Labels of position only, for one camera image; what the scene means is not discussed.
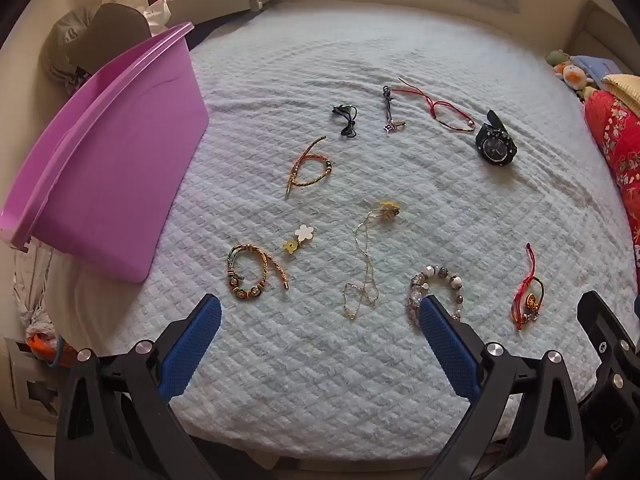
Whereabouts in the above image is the thin red string bracelet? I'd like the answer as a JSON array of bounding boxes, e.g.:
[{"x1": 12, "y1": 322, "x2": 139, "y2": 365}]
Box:
[{"x1": 398, "y1": 77, "x2": 476, "y2": 132}]

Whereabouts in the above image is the blue cloth item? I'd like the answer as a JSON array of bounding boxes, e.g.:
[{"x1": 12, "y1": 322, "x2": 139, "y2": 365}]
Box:
[{"x1": 570, "y1": 54, "x2": 621, "y2": 86}]

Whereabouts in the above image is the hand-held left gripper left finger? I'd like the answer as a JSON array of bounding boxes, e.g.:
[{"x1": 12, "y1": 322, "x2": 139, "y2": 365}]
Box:
[{"x1": 54, "y1": 294, "x2": 223, "y2": 480}]

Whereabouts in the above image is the red floral pillow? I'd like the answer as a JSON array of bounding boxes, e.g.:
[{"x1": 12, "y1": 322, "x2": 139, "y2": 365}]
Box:
[{"x1": 584, "y1": 89, "x2": 640, "y2": 266}]

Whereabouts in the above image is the olive baseball cap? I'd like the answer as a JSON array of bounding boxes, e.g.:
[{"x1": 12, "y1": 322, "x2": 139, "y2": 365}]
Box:
[{"x1": 40, "y1": 2, "x2": 153, "y2": 93}]

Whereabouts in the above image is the crumpled plastic bag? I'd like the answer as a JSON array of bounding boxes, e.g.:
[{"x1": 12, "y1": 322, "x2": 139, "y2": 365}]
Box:
[{"x1": 12, "y1": 247, "x2": 61, "y2": 341}]

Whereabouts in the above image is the grey white beaded bracelet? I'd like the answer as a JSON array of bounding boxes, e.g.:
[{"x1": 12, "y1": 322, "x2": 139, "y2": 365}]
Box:
[{"x1": 410, "y1": 265, "x2": 466, "y2": 328}]

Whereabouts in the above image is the black cord bracelet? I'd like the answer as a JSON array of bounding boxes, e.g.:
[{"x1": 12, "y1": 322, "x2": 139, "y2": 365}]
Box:
[{"x1": 331, "y1": 103, "x2": 360, "y2": 137}]

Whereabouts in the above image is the dark cord with key pendants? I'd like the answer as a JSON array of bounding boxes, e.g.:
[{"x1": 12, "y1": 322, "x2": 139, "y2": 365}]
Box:
[{"x1": 381, "y1": 85, "x2": 407, "y2": 136}]

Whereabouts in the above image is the beige padded headboard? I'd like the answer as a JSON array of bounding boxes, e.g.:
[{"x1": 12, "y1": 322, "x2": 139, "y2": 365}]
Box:
[{"x1": 567, "y1": 0, "x2": 640, "y2": 78}]

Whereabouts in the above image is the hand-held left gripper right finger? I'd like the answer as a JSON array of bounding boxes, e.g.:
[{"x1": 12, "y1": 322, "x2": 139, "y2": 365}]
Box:
[{"x1": 417, "y1": 294, "x2": 601, "y2": 480}]

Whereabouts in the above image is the white cardboard box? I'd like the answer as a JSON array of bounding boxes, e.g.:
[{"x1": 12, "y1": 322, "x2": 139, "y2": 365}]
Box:
[{"x1": 5, "y1": 337, "x2": 66, "y2": 416}]

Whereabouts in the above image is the orange braided bracelet green bead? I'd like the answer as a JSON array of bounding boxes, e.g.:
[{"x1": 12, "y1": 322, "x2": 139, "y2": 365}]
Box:
[{"x1": 286, "y1": 136, "x2": 333, "y2": 197}]

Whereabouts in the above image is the black wrist watch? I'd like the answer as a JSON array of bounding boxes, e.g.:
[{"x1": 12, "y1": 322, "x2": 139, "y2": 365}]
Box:
[{"x1": 474, "y1": 109, "x2": 517, "y2": 166}]

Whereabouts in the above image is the purple plastic bin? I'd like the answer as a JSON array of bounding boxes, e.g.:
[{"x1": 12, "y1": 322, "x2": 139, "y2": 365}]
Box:
[{"x1": 0, "y1": 21, "x2": 210, "y2": 285}]

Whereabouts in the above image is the yellow cushion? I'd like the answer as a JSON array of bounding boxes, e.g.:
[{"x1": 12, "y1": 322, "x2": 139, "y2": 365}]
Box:
[{"x1": 602, "y1": 74, "x2": 640, "y2": 111}]

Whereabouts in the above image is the white duck plush toy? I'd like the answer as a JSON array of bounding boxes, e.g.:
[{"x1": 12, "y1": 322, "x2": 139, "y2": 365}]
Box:
[{"x1": 562, "y1": 62, "x2": 596, "y2": 91}]

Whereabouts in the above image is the light quilted blanket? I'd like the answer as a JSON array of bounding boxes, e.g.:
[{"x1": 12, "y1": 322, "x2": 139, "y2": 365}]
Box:
[{"x1": 45, "y1": 2, "x2": 638, "y2": 461}]

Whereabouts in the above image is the multicolour braided beaded bracelet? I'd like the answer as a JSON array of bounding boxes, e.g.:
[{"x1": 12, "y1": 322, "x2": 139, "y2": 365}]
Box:
[{"x1": 227, "y1": 243, "x2": 292, "y2": 301}]

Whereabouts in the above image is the gold chain necklace yellow pendant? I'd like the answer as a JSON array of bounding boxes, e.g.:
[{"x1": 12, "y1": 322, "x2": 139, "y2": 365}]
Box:
[{"x1": 342, "y1": 200, "x2": 402, "y2": 320}]

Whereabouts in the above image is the red string bracelet gold charm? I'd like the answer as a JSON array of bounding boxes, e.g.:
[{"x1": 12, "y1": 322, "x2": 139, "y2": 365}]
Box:
[{"x1": 511, "y1": 242, "x2": 546, "y2": 330}]

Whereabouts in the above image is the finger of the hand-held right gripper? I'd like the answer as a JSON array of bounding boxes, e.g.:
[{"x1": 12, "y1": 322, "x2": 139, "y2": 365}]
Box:
[{"x1": 577, "y1": 291, "x2": 640, "y2": 386}]

